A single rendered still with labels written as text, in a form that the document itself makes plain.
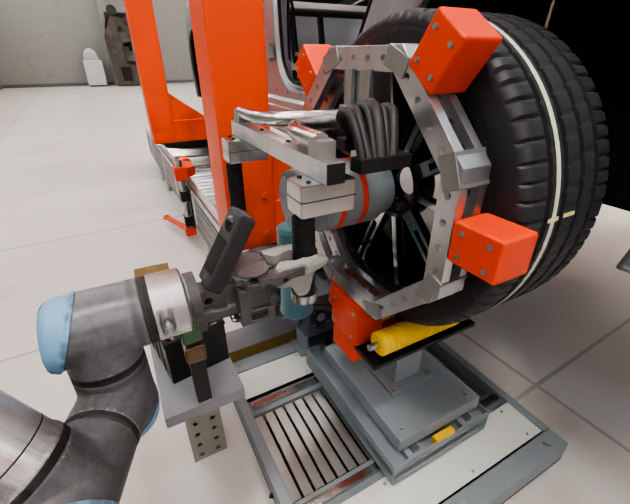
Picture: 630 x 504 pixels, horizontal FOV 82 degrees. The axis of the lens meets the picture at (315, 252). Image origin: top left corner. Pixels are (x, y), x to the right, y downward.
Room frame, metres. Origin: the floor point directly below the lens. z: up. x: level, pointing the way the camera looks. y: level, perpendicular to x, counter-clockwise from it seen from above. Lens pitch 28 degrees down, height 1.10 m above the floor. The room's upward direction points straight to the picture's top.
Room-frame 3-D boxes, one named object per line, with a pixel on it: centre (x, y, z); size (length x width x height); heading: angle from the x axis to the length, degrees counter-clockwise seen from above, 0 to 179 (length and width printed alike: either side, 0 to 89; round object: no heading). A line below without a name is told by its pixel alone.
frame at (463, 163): (0.76, -0.11, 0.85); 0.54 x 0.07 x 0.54; 28
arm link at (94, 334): (0.36, 0.27, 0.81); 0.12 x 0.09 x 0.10; 119
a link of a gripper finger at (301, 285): (0.47, 0.02, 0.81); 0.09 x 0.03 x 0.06; 111
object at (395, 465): (0.86, -0.25, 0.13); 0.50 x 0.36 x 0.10; 28
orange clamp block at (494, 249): (0.49, -0.26, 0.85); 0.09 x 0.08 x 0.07; 28
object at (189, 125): (3.04, 0.86, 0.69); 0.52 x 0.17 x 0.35; 118
